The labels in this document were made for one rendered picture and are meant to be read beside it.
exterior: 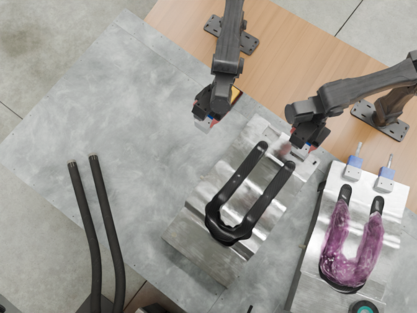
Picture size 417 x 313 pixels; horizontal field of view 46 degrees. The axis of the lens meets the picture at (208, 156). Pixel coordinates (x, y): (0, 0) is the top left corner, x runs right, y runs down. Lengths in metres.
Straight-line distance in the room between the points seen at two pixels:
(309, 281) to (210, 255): 0.31
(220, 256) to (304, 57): 0.77
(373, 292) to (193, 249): 0.56
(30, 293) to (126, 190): 1.02
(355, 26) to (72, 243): 1.87
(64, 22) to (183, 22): 1.13
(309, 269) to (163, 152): 0.60
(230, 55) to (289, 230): 0.62
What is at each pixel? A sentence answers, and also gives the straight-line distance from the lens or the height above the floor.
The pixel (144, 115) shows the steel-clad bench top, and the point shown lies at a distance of 1.72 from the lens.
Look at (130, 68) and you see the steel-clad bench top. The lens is 1.79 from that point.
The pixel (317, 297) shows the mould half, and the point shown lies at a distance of 1.54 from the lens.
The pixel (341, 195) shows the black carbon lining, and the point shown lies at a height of 0.85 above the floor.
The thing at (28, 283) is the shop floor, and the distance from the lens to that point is 2.54.
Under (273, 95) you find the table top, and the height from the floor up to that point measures 0.80.
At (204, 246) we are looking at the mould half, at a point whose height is 0.86.
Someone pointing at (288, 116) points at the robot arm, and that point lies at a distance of 1.39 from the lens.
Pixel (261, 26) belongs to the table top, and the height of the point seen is 0.80.
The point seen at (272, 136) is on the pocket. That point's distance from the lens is 1.64.
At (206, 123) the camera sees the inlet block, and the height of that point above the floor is 0.96.
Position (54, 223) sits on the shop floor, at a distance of 2.53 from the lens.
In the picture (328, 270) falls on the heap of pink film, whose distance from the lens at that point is 1.57.
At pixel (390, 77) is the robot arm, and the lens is 1.37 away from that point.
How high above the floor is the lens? 2.41
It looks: 75 degrees down
